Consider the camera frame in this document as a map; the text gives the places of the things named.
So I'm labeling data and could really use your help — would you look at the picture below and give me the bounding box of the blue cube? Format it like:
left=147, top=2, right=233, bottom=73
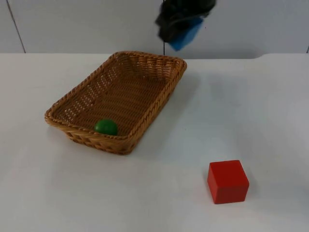
left=167, top=16, right=205, bottom=52

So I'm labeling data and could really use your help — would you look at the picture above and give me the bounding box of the green ball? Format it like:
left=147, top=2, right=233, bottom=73
left=93, top=118, right=119, bottom=136

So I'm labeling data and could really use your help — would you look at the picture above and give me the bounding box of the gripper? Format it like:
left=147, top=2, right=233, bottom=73
left=154, top=0, right=218, bottom=44

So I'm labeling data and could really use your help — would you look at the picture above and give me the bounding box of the red cube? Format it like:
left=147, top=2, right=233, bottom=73
left=207, top=159, right=250, bottom=205

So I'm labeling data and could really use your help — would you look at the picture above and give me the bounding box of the brown wicker basket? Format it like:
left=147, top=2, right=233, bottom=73
left=44, top=50, right=188, bottom=156

